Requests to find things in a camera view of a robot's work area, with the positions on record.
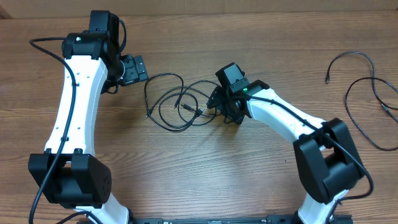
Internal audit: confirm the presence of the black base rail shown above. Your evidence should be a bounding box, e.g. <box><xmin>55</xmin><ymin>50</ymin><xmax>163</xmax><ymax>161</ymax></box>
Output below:
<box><xmin>76</xmin><ymin>214</ymin><xmax>354</xmax><ymax>224</ymax></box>

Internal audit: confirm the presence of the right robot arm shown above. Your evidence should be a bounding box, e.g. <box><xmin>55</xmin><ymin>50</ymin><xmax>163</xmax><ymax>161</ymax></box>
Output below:
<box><xmin>207</xmin><ymin>63</ymin><xmax>365</xmax><ymax>223</ymax></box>

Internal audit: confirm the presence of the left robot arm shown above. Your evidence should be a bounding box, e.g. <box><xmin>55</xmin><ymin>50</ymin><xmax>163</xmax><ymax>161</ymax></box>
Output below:
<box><xmin>28</xmin><ymin>11</ymin><xmax>148</xmax><ymax>223</ymax></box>

